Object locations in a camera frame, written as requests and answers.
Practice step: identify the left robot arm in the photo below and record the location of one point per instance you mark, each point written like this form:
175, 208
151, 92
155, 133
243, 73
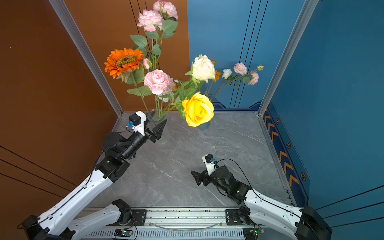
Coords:
60, 223

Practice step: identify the left green circuit board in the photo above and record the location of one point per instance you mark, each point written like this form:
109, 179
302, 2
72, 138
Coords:
123, 233

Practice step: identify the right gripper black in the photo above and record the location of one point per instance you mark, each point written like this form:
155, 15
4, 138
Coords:
205, 176

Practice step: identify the teal cylindrical vase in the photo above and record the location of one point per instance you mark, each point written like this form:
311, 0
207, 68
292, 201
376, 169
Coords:
204, 126

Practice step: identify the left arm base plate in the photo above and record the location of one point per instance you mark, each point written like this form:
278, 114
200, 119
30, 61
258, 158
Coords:
135, 217

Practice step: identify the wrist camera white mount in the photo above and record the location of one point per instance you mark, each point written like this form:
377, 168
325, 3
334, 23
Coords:
210, 163
137, 122

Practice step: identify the cream flower stem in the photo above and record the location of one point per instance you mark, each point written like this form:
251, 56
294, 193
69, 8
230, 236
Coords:
182, 94

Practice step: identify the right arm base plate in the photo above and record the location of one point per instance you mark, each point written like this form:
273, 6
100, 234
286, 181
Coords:
239, 217

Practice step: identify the left aluminium corner post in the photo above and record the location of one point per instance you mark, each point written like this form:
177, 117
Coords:
74, 32

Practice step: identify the orange gerbera flower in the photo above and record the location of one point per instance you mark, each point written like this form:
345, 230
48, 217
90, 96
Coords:
130, 66

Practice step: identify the clear glass cylinder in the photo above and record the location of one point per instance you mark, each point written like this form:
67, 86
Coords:
155, 119

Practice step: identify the large pink peony stem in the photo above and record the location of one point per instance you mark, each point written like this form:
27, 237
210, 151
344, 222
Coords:
158, 24

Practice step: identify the pink rose bud stem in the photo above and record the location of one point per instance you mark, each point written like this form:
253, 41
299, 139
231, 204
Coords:
160, 84

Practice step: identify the right aluminium corner post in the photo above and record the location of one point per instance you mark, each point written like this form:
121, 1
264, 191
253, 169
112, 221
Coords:
295, 36

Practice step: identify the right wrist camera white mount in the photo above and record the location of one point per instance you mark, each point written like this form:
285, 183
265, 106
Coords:
210, 163

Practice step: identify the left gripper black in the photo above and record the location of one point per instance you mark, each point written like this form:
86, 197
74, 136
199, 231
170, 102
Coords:
149, 136

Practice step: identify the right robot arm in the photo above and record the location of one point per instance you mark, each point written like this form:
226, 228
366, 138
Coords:
255, 208

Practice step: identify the aluminium corner post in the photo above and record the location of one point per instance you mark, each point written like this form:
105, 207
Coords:
74, 32
295, 36

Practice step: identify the right circuit board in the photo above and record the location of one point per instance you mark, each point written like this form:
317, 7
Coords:
252, 234

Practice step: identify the aluminium front rail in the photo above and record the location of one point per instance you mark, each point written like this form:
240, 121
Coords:
179, 224

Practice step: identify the orange poppy flower stem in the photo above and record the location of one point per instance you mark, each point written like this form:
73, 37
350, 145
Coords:
203, 75

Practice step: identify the pink rose flower stem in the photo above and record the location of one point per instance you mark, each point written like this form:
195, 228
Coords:
241, 75

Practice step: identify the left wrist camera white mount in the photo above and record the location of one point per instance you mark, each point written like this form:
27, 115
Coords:
137, 122

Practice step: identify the white rose flower stem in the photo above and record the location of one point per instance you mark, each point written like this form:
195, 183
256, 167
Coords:
226, 76

